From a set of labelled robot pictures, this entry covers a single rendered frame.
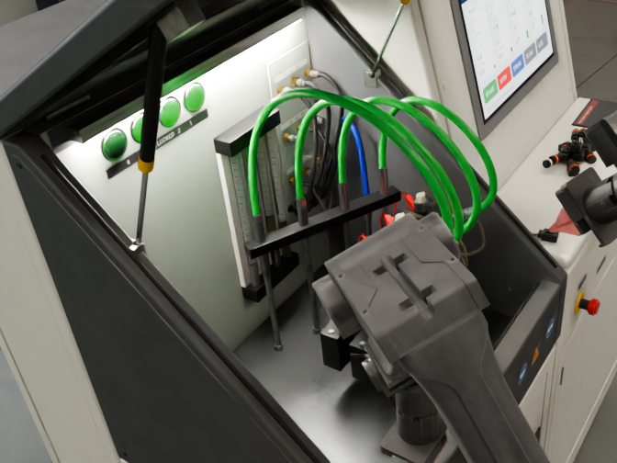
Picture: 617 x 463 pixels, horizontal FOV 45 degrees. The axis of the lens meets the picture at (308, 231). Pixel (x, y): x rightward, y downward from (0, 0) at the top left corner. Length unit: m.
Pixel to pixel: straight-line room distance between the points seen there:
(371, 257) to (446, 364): 0.10
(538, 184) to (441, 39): 0.43
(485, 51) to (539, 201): 0.34
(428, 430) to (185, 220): 0.57
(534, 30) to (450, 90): 0.42
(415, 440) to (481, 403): 0.53
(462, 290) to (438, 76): 1.02
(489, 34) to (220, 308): 0.80
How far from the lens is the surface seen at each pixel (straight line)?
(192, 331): 1.02
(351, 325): 0.58
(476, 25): 1.62
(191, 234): 1.34
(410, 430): 1.03
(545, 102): 1.94
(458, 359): 0.50
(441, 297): 0.48
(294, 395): 1.44
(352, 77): 1.48
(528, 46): 1.84
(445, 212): 1.09
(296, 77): 1.47
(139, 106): 1.15
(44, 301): 1.28
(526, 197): 1.68
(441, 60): 1.49
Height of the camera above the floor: 1.88
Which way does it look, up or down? 34 degrees down
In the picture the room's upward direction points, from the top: 7 degrees counter-clockwise
